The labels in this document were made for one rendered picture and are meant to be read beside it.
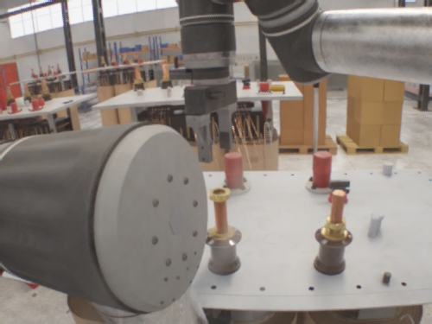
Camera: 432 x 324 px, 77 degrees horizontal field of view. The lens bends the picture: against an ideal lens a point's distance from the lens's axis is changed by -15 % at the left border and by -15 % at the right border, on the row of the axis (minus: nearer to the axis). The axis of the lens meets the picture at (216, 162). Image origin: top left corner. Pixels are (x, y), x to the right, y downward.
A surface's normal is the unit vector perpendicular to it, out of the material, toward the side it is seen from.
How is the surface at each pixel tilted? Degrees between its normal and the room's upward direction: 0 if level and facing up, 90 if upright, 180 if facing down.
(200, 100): 90
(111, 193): 54
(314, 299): 11
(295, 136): 90
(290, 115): 90
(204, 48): 90
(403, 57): 110
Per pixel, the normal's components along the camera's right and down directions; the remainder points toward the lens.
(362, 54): -0.75, 0.56
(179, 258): 0.93, -0.03
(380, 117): -0.09, 0.36
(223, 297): -0.10, -0.85
